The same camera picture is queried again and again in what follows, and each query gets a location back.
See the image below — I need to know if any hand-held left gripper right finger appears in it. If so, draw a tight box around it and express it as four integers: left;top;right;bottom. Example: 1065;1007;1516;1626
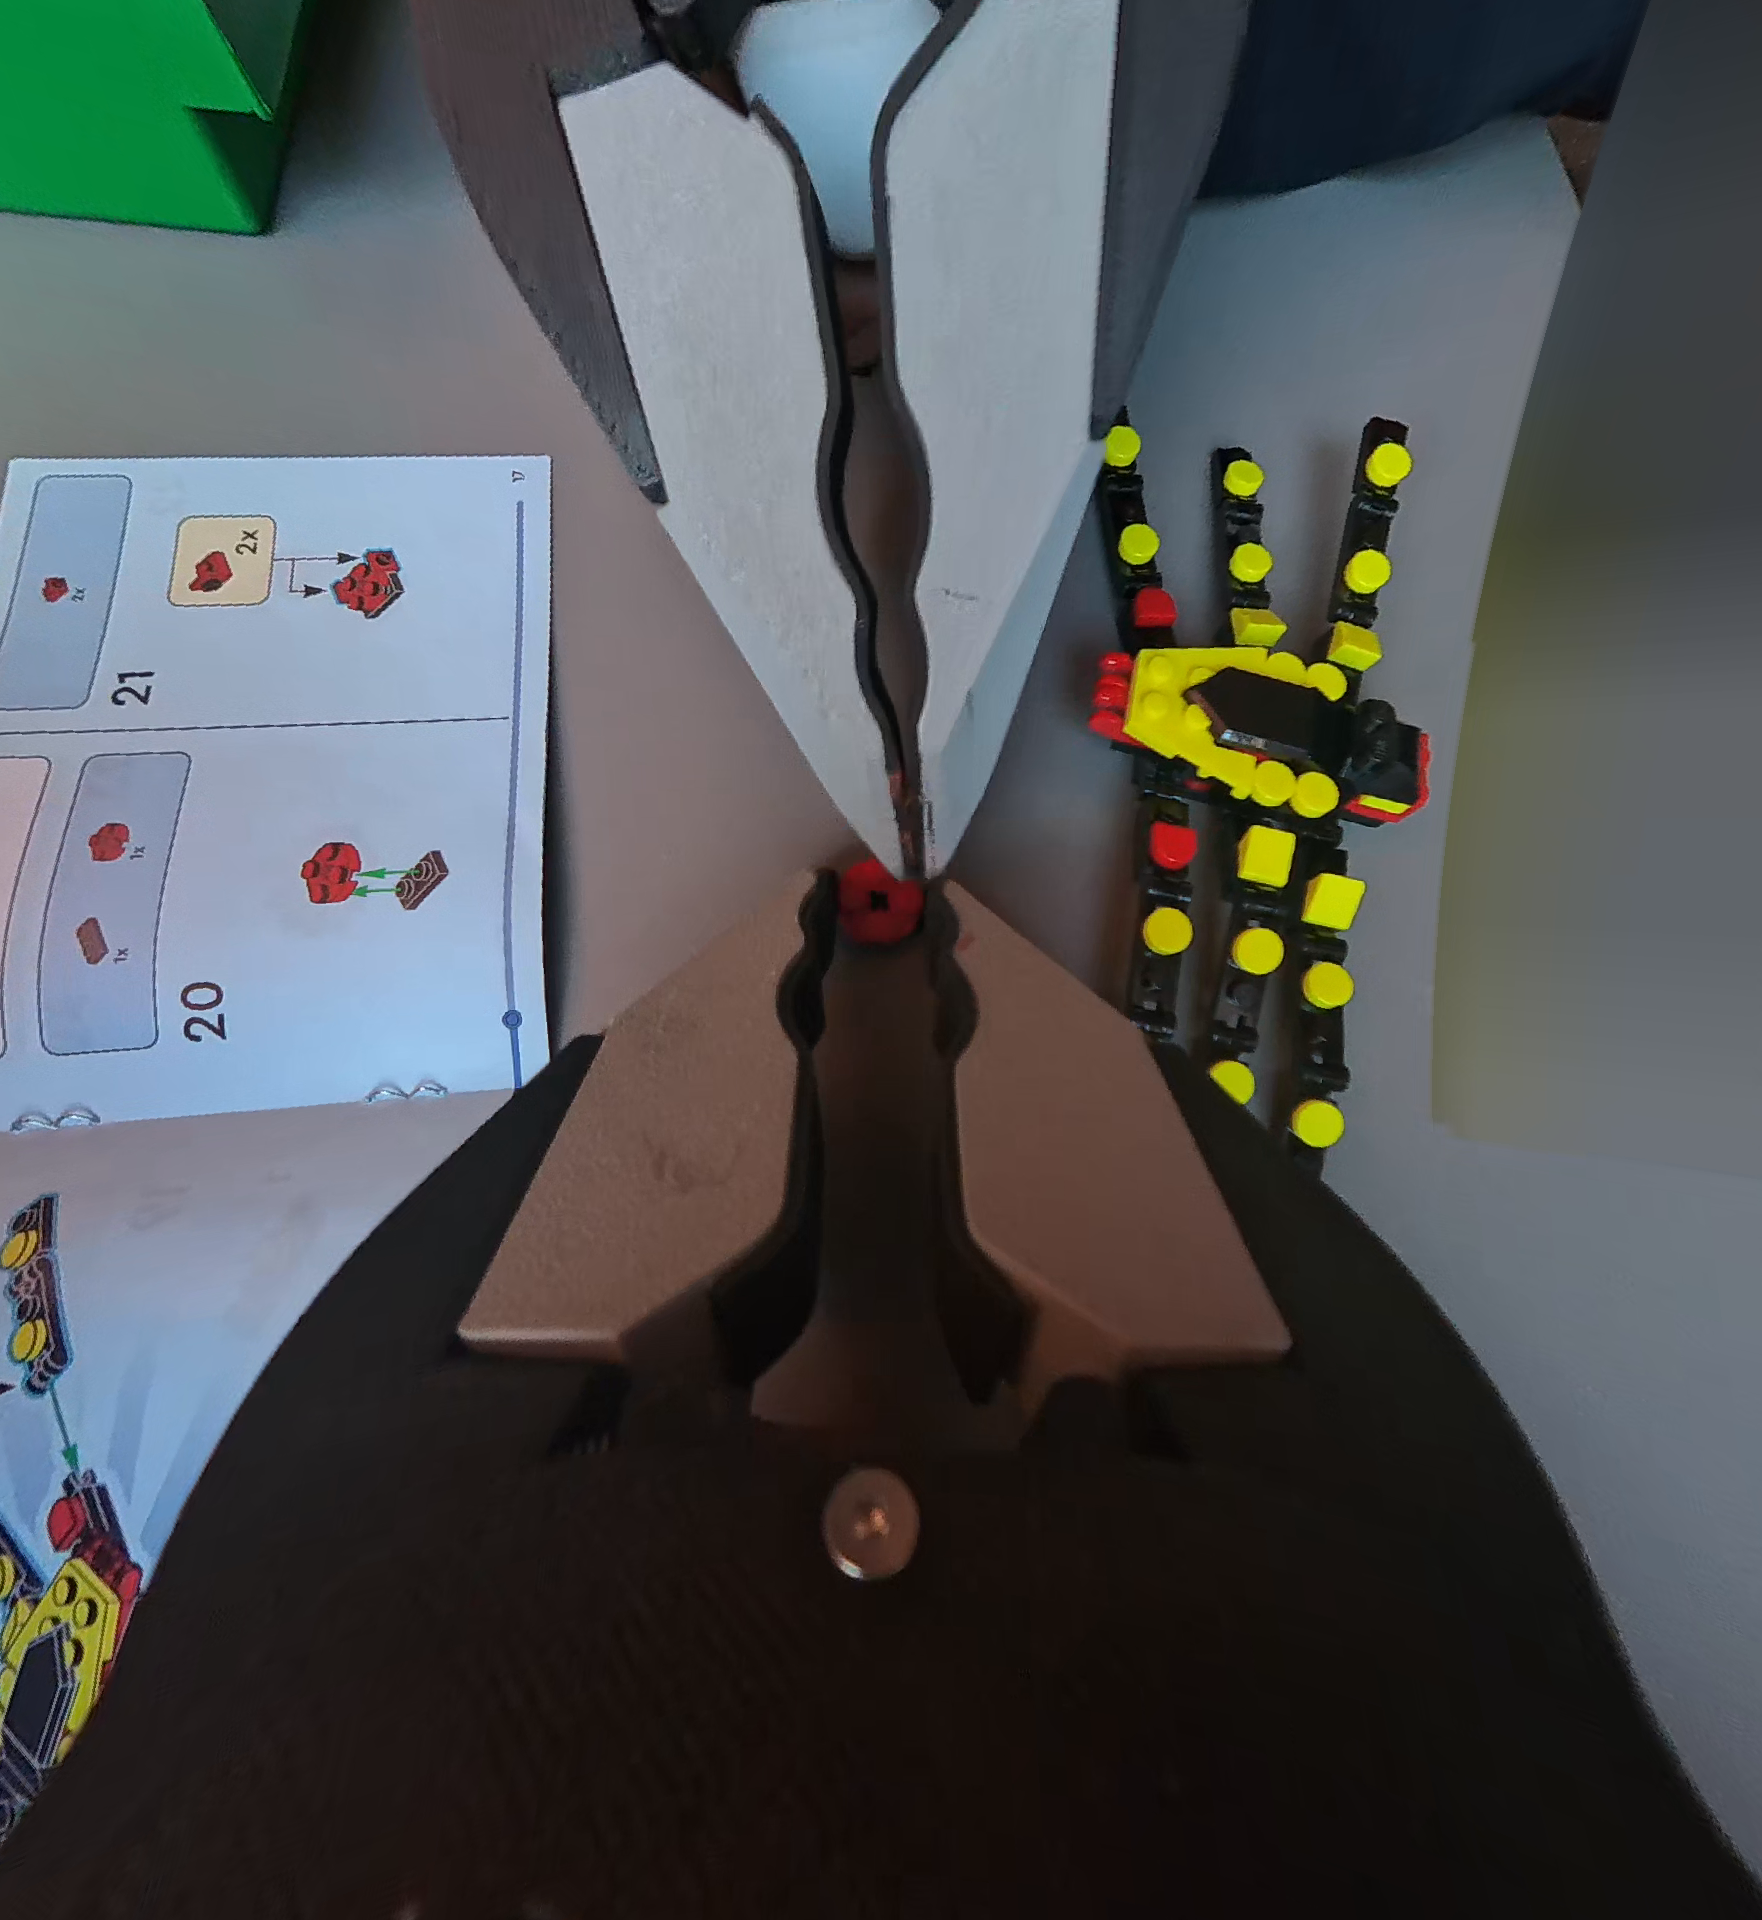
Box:
916;877;1294;1412

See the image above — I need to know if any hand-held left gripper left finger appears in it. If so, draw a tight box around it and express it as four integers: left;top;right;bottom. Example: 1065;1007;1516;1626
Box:
457;868;840;1390

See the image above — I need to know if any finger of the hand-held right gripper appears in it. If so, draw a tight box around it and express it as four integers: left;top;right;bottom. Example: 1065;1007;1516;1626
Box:
559;63;912;842
874;0;1126;875

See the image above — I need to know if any small red lego piece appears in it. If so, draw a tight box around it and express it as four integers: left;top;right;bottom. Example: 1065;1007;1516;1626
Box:
836;857;926;944

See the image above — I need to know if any person's right forearm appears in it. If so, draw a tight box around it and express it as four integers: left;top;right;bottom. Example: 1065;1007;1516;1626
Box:
1204;0;1650;200

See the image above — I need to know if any black yellow lego spider model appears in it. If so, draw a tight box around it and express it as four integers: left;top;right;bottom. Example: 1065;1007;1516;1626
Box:
1091;411;1432;1153

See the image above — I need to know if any lego instruction booklet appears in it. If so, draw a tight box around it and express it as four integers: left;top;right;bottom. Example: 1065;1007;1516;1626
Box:
0;454;553;1893

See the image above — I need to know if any green cardboard box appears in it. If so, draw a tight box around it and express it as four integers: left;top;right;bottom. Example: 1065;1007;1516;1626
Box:
0;0;316;236

